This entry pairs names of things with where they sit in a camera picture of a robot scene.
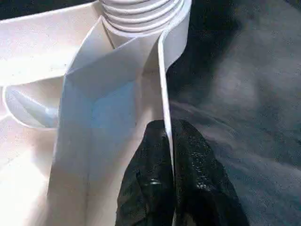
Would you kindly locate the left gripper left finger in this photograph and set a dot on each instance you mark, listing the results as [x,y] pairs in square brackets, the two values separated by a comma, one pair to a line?
[150,183]

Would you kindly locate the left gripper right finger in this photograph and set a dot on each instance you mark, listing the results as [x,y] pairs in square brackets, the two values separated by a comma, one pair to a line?
[202,188]

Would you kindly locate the white plastic table top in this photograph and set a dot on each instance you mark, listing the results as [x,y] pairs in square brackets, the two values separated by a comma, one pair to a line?
[82,117]

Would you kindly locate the white plastic table leg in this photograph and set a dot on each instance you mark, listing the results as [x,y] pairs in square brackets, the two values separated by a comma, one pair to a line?
[141,14]

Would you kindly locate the black mat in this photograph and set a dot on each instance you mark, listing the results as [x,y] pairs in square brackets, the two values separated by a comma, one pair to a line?
[247,82]

